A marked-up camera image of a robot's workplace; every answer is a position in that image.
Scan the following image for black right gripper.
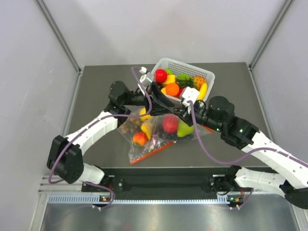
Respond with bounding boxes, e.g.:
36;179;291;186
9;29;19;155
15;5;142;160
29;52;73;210
174;102;224;133

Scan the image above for red fake apple in bag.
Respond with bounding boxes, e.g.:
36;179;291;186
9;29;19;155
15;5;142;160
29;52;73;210
163;114;178;133

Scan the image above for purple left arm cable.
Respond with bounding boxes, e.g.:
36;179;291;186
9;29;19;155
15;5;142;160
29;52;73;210
49;66;153;185

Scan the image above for purple fake eggplant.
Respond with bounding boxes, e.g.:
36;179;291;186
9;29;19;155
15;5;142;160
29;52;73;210
148;135;160;153

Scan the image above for green fake pear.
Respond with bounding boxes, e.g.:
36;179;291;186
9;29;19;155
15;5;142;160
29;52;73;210
177;120;194;138

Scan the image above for grey slotted cable duct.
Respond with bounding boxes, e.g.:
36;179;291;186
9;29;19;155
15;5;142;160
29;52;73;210
48;193;244;204

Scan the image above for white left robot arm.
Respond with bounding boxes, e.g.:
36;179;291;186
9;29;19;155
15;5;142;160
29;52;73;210
47;81;176;191

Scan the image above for orange fake orange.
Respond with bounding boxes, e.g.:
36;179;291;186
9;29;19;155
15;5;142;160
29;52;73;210
166;83;180;97

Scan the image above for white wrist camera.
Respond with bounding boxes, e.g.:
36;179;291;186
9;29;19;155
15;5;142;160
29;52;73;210
180;87;199;106
138;66;154;89

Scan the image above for red fake apple in basket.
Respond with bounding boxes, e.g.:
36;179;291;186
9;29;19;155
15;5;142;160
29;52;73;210
155;69;167;84

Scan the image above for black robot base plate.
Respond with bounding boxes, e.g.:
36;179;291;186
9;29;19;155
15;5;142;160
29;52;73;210
98;167;240;193

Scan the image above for yellow fake banana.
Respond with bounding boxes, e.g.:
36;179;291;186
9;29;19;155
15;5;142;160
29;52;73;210
197;82;208;100

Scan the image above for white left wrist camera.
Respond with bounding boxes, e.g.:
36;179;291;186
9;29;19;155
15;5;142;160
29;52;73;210
138;66;154;89

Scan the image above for clear zip bag orange seal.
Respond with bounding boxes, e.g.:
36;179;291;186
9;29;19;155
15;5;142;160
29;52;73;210
153;114;214;142

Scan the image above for red fake tomato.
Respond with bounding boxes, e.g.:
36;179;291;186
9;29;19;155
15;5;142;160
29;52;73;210
177;88;185;98

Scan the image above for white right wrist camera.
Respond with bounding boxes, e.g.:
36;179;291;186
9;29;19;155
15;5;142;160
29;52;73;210
180;87;199;106

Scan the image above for purple fake grapes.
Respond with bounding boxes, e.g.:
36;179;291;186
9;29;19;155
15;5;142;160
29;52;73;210
156;126;194;141

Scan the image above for fake pineapple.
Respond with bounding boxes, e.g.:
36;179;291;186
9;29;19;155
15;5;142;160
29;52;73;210
176;76;206;90

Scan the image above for aluminium frame post left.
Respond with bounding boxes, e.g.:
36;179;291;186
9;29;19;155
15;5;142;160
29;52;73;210
35;0;82;73

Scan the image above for white plastic basket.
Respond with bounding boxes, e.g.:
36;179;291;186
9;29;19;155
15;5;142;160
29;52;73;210
152;58;215;104

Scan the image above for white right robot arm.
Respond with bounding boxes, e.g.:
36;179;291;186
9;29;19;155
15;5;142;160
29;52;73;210
173;96;308;209

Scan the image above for red yellow fake peach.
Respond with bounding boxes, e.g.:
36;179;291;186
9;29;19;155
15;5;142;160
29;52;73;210
132;132;148;146

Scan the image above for aluminium frame post right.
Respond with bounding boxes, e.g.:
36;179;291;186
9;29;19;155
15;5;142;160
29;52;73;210
249;0;295;69

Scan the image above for green fake custard apple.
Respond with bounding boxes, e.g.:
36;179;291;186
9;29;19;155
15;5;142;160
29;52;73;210
165;68;173;75

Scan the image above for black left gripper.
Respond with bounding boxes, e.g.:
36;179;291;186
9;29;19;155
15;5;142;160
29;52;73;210
122;81;175;116

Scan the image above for yellow fake bell pepper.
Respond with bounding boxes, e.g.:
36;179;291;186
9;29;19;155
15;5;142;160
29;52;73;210
162;75;176;86

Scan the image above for aluminium frame post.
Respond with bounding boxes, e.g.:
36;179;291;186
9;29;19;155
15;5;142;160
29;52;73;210
35;0;82;73
249;0;295;69

